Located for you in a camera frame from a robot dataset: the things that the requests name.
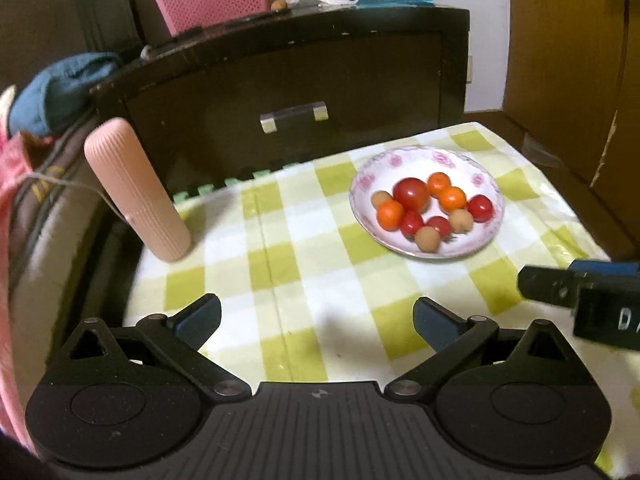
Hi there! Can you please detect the pink floral blanket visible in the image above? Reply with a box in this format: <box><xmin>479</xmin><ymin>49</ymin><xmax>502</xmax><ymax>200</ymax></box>
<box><xmin>0</xmin><ymin>84</ymin><xmax>39</xmax><ymax>453</ymax></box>

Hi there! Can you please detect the orange mandarin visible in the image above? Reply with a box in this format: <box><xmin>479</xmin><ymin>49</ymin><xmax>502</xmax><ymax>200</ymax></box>
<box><xmin>426</xmin><ymin>172</ymin><xmax>451</xmax><ymax>198</ymax></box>
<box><xmin>438</xmin><ymin>186</ymin><xmax>468</xmax><ymax>214</ymax></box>
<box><xmin>376</xmin><ymin>200</ymin><xmax>405</xmax><ymax>232</ymax></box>

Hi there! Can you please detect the red cherry tomato with stem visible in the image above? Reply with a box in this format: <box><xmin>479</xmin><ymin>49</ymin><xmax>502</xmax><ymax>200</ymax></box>
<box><xmin>425</xmin><ymin>216</ymin><xmax>454</xmax><ymax>243</ymax></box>

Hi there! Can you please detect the brown striped mattress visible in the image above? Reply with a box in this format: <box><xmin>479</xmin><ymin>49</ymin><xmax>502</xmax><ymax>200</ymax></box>
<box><xmin>9</xmin><ymin>114</ymin><xmax>107</xmax><ymax>400</ymax></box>

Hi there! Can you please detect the pink ribbed cylindrical container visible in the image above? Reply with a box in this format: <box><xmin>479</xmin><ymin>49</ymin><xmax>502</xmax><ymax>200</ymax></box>
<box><xmin>84</xmin><ymin>117</ymin><xmax>192</xmax><ymax>262</ymax></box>

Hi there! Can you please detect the green white checkered tablecloth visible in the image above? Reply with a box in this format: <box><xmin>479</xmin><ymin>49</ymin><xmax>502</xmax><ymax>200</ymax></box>
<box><xmin>121</xmin><ymin>120</ymin><xmax>640</xmax><ymax>478</ymax></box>

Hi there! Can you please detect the blue cloth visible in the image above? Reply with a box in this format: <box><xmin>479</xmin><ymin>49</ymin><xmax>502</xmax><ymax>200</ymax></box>
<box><xmin>8</xmin><ymin>52</ymin><xmax>122</xmax><ymax>138</ymax></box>

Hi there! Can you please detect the white charging cable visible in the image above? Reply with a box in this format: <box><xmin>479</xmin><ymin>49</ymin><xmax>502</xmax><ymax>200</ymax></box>
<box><xmin>19</xmin><ymin>171</ymin><xmax>126</xmax><ymax>221</ymax></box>

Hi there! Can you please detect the white floral porcelain plate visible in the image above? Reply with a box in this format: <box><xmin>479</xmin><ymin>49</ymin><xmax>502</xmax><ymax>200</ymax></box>
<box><xmin>348</xmin><ymin>145</ymin><xmax>506</xmax><ymax>260</ymax></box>

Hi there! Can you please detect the large red tomato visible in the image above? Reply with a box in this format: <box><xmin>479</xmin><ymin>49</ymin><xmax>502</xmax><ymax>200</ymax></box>
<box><xmin>393</xmin><ymin>178</ymin><xmax>431</xmax><ymax>214</ymax></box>

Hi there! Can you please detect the silver drawer handle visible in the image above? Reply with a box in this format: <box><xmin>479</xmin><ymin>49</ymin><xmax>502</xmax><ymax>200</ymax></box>
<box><xmin>259</xmin><ymin>101</ymin><xmax>329</xmax><ymax>134</ymax></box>

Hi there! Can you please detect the brown wooden door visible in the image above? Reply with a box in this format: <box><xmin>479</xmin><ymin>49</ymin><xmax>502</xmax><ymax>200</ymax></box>
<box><xmin>503</xmin><ymin>0</ymin><xmax>639</xmax><ymax>219</ymax></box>

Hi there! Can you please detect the red cherry tomato elongated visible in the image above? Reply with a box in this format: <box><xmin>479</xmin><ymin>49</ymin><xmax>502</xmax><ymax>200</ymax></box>
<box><xmin>399</xmin><ymin>210</ymin><xmax>424</xmax><ymax>240</ymax></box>

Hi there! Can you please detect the brown longan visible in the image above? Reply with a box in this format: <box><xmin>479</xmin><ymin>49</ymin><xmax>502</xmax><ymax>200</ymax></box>
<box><xmin>414</xmin><ymin>226</ymin><xmax>442</xmax><ymax>254</ymax></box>
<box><xmin>449</xmin><ymin>209</ymin><xmax>474</xmax><ymax>234</ymax></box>
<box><xmin>370</xmin><ymin>191</ymin><xmax>393</xmax><ymax>210</ymax></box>

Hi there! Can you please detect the green foam mat edge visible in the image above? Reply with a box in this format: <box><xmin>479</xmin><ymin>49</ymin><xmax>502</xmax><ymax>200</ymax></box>
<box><xmin>171</xmin><ymin>162</ymin><xmax>298</xmax><ymax>205</ymax></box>

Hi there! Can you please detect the dark wooden drawer cabinet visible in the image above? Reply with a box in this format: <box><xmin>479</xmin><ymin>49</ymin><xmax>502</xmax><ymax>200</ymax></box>
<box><xmin>93</xmin><ymin>3</ymin><xmax>470</xmax><ymax>194</ymax></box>

